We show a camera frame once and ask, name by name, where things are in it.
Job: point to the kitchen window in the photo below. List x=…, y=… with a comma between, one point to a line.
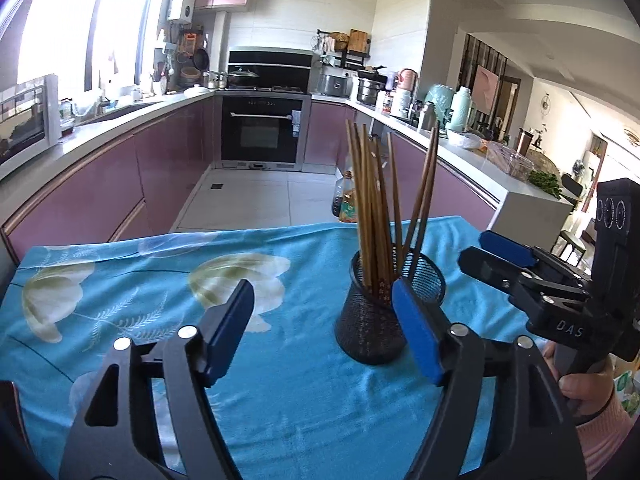
x=65, y=25

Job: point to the pink base cabinet peninsula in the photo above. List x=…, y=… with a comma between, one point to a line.
x=475, y=195

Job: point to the black range hood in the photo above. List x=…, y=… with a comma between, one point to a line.
x=270, y=62

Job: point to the pink wall picture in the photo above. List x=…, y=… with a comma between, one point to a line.
x=486, y=90

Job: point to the glass jar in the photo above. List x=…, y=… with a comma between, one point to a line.
x=66, y=111

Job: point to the dark slatted partition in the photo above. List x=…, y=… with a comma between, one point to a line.
x=467, y=75

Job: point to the black built-in oven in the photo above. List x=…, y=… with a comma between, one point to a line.
x=262, y=130

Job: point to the yellow cooking oil bottle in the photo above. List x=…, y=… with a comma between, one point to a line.
x=348, y=210

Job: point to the kitchen sink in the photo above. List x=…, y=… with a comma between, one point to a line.
x=120, y=111

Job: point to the clear plastic container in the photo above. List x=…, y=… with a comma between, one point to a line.
x=510, y=160

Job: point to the mint green electric kettle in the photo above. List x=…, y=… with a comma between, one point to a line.
x=439, y=102

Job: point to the green leafy vegetables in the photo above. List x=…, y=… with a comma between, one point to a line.
x=545, y=184

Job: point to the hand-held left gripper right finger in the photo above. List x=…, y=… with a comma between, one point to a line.
x=417, y=330

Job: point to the brown tumbler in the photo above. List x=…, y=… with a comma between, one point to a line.
x=525, y=142

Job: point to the blue floral tablecloth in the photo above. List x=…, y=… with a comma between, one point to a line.
x=300, y=410

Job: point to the steel vacuum flask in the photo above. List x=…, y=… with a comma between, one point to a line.
x=426, y=116

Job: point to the pink base cabinets with sink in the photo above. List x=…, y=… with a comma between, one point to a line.
x=100, y=185

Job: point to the black lidded wok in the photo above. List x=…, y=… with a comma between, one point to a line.
x=242, y=77

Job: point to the gas hob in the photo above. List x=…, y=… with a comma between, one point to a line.
x=280, y=90

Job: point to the person's right hand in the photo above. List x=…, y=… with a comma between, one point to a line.
x=585, y=392

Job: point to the white utensil crock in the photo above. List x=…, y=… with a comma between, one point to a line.
x=158, y=85

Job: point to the wooden cutting board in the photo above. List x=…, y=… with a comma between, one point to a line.
x=358, y=41

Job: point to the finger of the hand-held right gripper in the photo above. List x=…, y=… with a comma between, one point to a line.
x=505, y=249
x=485, y=265

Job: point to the brown door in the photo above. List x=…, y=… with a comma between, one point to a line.
x=510, y=105

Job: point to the white plate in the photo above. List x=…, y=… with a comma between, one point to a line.
x=196, y=90

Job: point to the black skillet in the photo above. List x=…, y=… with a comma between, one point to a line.
x=372, y=73

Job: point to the black wall rack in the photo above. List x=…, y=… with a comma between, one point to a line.
x=345, y=57

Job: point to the bamboo basket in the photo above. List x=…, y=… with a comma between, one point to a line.
x=190, y=76

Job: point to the ceiling lamp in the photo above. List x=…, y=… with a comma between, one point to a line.
x=632, y=137

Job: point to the pink thermos kettle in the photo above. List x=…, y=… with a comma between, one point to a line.
x=407, y=80

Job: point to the mint green thermos flask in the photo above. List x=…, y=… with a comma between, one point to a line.
x=460, y=110

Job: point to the dark sauce bottle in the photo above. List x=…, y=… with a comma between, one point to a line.
x=338, y=200

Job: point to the wall clock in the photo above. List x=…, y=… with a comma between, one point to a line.
x=546, y=106

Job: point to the steel steamer pot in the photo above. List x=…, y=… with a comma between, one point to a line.
x=371, y=92

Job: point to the black mesh utensil holder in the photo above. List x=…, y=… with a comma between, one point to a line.
x=365, y=320

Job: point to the white canister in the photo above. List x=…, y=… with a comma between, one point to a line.
x=401, y=102

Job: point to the black hanging frying pan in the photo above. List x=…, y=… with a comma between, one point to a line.
x=201, y=60

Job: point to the orange hanging board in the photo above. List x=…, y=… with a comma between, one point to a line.
x=191, y=43

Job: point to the bundle of wooden chopsticks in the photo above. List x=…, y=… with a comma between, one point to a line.
x=372, y=220

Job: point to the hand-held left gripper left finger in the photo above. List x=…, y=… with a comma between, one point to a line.
x=230, y=330

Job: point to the white microwave oven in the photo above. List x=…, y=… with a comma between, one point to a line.
x=25, y=125

